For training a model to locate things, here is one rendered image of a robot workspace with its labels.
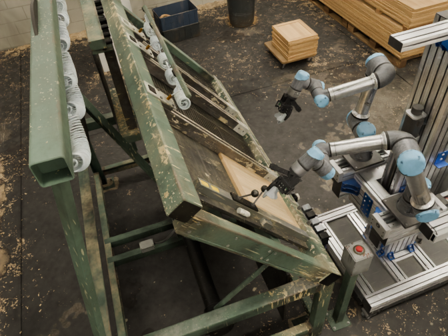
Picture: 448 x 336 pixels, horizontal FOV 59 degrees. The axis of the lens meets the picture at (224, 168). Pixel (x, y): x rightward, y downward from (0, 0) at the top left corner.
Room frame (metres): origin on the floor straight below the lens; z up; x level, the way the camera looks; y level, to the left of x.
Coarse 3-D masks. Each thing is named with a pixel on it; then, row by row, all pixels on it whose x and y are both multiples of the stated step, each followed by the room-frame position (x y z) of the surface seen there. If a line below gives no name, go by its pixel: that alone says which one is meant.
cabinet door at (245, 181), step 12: (228, 168) 1.57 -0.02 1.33; (240, 168) 1.68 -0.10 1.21; (240, 180) 1.53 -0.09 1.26; (252, 180) 1.64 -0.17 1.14; (264, 180) 1.75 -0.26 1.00; (240, 192) 1.38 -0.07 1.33; (264, 204) 1.43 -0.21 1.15; (276, 204) 1.53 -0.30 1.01; (276, 216) 1.37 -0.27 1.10; (288, 216) 1.48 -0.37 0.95
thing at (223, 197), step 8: (200, 184) 1.18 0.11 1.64; (208, 184) 1.22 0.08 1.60; (200, 192) 1.18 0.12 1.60; (208, 192) 1.19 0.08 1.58; (216, 192) 1.20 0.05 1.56; (224, 192) 1.24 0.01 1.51; (224, 200) 1.20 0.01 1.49; (232, 200) 1.21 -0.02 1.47; (248, 208) 1.23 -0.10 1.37; (256, 216) 1.24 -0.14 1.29; (264, 216) 1.26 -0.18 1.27; (272, 216) 1.30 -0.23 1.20; (280, 224) 1.28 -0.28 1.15; (288, 224) 1.33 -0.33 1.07; (288, 232) 1.29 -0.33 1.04; (296, 232) 1.31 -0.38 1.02; (304, 232) 1.36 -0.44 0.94; (304, 240) 1.32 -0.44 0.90
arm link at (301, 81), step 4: (300, 72) 1.97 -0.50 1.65; (304, 72) 1.99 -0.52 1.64; (296, 76) 1.98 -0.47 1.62; (300, 76) 1.96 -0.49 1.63; (304, 76) 1.95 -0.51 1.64; (308, 76) 1.96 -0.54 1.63; (296, 80) 1.96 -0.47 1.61; (300, 80) 1.94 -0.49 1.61; (304, 80) 1.94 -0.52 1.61; (308, 80) 1.96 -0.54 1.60; (292, 84) 1.97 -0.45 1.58; (296, 84) 1.95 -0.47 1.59; (300, 84) 1.94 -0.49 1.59; (304, 84) 1.94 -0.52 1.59; (308, 84) 1.94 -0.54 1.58; (292, 88) 1.95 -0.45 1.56; (296, 88) 1.94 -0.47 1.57; (300, 88) 1.94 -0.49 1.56; (304, 88) 1.95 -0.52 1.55
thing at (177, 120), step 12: (144, 84) 1.67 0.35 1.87; (156, 96) 1.61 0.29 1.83; (168, 96) 1.68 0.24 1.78; (168, 108) 1.65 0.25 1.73; (168, 120) 1.64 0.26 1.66; (180, 120) 1.66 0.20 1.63; (192, 132) 1.67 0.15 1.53; (204, 132) 1.69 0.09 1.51; (204, 144) 1.69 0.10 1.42; (216, 144) 1.70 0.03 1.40; (228, 144) 1.77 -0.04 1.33; (228, 156) 1.72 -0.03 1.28; (240, 156) 1.74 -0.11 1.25; (252, 168) 1.76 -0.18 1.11; (264, 168) 1.82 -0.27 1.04
